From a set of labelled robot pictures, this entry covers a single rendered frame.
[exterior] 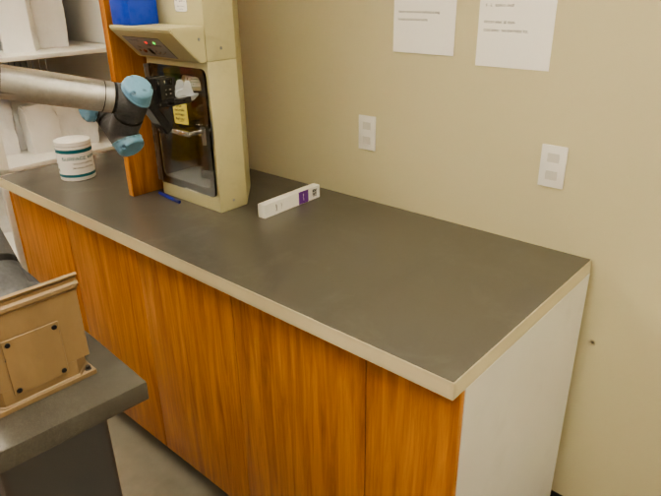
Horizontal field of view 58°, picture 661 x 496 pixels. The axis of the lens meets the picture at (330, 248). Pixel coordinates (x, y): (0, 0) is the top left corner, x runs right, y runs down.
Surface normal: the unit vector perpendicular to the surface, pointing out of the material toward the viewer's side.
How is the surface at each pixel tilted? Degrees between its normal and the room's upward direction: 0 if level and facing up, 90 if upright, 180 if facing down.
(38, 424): 0
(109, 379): 0
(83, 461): 90
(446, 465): 90
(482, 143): 90
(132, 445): 0
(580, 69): 90
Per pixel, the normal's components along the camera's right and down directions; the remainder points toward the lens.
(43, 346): 0.73, 0.27
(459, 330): -0.01, -0.91
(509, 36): -0.66, 0.32
